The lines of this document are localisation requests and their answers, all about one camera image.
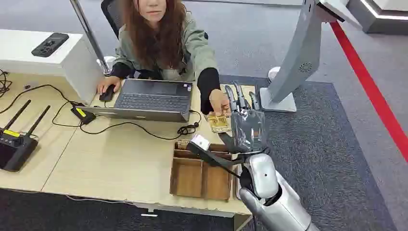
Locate white lit platform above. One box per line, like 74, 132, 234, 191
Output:
346, 0, 408, 36

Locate black router with antennas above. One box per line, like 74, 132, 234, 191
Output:
0, 99, 51, 172

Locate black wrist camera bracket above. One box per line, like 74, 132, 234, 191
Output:
186, 141, 245, 178

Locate white round floor base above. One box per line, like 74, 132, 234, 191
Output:
268, 66, 282, 82

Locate red floor tape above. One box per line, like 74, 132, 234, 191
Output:
329, 21, 408, 163

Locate silver metal pole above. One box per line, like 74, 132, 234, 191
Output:
69, 0, 112, 76

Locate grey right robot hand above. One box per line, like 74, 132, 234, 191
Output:
218, 81, 268, 154

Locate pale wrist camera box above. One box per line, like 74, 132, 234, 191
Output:
190, 134, 211, 152

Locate white box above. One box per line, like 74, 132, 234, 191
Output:
0, 29, 105, 105

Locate grey laptop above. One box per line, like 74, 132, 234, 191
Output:
76, 78, 194, 123

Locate person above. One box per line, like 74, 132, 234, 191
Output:
96, 0, 232, 117

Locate black laptop power cable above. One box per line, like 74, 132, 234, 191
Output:
51, 101, 203, 141

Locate grey kiosk stand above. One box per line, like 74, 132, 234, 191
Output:
259, 0, 363, 114

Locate dark grey rug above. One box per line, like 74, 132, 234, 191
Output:
219, 74, 398, 231

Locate person's right hand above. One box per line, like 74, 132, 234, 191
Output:
96, 75, 122, 96

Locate black office chair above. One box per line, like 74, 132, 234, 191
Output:
100, 0, 126, 39

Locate black remote control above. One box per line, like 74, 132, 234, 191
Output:
31, 32, 70, 58

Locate black computer mouse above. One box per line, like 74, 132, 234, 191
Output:
99, 84, 116, 103

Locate black power adapter yellow label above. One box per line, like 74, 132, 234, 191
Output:
70, 105, 97, 125

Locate black cable bundle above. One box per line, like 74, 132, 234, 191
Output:
0, 68, 13, 99

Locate wooden card box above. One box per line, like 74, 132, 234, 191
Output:
169, 139, 243, 202

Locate person's left hand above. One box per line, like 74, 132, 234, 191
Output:
208, 89, 231, 117

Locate black adapter mains cable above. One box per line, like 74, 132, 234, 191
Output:
0, 84, 80, 116

